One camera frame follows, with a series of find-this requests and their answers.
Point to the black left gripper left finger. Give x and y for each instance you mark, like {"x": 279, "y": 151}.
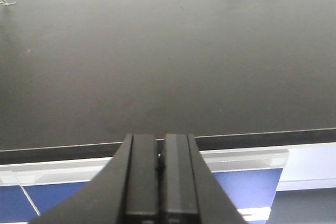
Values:
{"x": 125, "y": 191}

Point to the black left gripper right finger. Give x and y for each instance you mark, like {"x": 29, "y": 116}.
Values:
{"x": 189, "y": 193}

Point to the blue white lab cabinet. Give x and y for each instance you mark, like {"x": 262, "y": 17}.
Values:
{"x": 34, "y": 181}

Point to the green plant leaf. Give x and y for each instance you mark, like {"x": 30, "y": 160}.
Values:
{"x": 6, "y": 3}

